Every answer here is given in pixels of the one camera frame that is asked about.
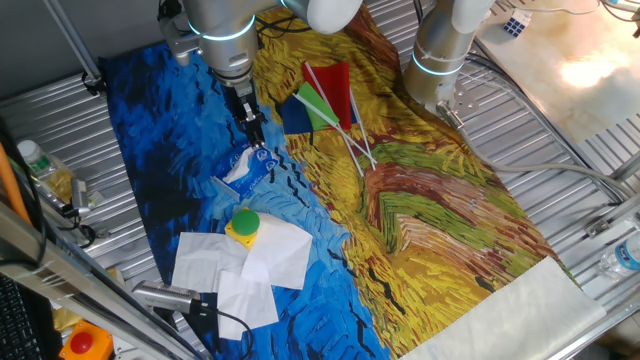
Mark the orange pole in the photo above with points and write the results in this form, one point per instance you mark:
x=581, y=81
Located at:
x=10, y=185

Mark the aluminium frame beam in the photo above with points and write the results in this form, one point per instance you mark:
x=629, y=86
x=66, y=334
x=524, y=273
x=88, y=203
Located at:
x=50, y=265

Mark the green flag white stick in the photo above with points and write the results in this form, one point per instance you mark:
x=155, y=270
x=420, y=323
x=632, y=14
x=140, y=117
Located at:
x=315, y=107

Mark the black pole clamp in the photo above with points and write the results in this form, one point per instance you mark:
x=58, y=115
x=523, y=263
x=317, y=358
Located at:
x=94, y=84

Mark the clear water bottle blue label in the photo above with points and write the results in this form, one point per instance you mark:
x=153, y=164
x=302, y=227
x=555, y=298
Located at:
x=622, y=257

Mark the thin aluminium pole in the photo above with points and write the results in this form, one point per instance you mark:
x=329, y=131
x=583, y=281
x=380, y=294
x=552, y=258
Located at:
x=75, y=45

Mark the rubik's cube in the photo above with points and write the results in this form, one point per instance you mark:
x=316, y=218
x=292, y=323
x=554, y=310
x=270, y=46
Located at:
x=516, y=23

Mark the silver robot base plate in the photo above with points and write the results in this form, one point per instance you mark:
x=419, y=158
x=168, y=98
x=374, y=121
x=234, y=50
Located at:
x=462, y=100

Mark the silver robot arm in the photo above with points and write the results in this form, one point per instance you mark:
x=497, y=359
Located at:
x=225, y=30

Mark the black keyboard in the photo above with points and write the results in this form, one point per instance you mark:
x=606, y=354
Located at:
x=17, y=325

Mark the red flag white stick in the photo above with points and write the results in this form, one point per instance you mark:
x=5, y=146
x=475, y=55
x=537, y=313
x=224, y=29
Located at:
x=335, y=87

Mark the plastic bottle green label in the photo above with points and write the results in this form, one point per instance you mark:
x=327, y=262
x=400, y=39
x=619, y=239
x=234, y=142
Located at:
x=45, y=170

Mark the green button yellow box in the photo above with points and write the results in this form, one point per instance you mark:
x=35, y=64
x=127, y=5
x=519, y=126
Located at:
x=245, y=223

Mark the orange box red stop button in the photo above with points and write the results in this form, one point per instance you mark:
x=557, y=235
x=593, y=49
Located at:
x=85, y=342

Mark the painted blue yellow cloth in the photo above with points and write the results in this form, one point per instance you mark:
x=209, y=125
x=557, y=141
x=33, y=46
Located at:
x=425, y=225

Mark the small coloured flags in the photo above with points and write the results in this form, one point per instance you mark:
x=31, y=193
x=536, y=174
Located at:
x=295, y=117

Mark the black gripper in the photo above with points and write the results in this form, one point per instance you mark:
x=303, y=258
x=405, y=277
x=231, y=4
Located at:
x=236, y=102

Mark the small silver camera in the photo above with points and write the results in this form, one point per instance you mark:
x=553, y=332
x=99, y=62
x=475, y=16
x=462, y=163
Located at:
x=80, y=195

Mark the blue tissue pack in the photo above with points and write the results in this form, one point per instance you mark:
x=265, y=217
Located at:
x=261, y=167

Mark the white napkin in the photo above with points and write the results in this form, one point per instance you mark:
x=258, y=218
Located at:
x=245, y=305
x=240, y=167
x=200, y=260
x=282, y=255

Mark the flat white napkin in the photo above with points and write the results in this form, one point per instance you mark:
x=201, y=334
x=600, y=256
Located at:
x=245, y=305
x=282, y=255
x=200, y=260

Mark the long silver camera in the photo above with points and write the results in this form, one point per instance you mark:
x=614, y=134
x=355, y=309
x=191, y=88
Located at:
x=160, y=295

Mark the silver metal bracket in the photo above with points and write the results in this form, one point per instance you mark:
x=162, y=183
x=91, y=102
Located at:
x=599, y=227

